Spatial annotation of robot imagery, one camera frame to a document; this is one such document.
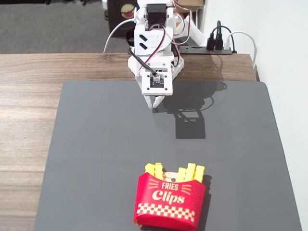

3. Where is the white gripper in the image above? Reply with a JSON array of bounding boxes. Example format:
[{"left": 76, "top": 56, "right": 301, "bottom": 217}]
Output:
[{"left": 127, "top": 55, "right": 185, "bottom": 110}]

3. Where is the dark box with round logo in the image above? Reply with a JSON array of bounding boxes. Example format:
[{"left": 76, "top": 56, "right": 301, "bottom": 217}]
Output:
[{"left": 106, "top": 0, "right": 138, "bottom": 38}]

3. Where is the white power cable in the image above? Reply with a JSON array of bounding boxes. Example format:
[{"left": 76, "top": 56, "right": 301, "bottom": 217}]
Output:
[{"left": 103, "top": 19, "right": 135, "bottom": 54}]

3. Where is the black camera cable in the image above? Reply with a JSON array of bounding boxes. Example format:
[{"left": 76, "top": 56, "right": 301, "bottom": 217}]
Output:
[{"left": 128, "top": 47, "right": 159, "bottom": 77}]

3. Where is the yellow fry clip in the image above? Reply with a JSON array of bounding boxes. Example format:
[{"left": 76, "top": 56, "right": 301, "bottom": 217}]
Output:
[
  {"left": 177, "top": 167, "right": 188, "bottom": 182},
  {"left": 194, "top": 165, "right": 206, "bottom": 183},
  {"left": 144, "top": 163, "right": 156, "bottom": 178},
  {"left": 186, "top": 163, "right": 197, "bottom": 181},
  {"left": 154, "top": 162, "right": 164, "bottom": 180}
]

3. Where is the brown cardboard box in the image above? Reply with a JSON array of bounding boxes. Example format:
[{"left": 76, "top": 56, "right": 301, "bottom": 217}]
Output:
[{"left": 175, "top": 0, "right": 205, "bottom": 7}]

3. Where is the black round clamp knob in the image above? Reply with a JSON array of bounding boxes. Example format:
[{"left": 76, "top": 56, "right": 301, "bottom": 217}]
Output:
[{"left": 125, "top": 29, "right": 135, "bottom": 47}]

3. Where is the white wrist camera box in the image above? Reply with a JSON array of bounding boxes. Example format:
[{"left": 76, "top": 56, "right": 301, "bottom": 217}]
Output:
[{"left": 141, "top": 72, "right": 174, "bottom": 96}]

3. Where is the grey mat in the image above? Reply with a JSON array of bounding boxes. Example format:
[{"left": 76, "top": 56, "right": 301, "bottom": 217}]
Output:
[{"left": 33, "top": 80, "right": 303, "bottom": 231}]

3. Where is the red fries clips box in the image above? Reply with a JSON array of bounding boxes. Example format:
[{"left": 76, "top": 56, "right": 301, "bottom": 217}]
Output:
[{"left": 133, "top": 171, "right": 207, "bottom": 229}]

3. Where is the black usb hub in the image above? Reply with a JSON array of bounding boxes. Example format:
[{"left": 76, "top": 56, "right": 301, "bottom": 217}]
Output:
[{"left": 179, "top": 46, "right": 238, "bottom": 56}]

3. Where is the red white black servo wire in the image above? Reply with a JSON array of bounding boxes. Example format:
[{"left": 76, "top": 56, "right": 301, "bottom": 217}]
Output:
[{"left": 147, "top": 0, "right": 193, "bottom": 58}]

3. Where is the white usb cable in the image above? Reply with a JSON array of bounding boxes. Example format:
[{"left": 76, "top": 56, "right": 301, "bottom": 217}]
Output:
[{"left": 224, "top": 31, "right": 258, "bottom": 71}]

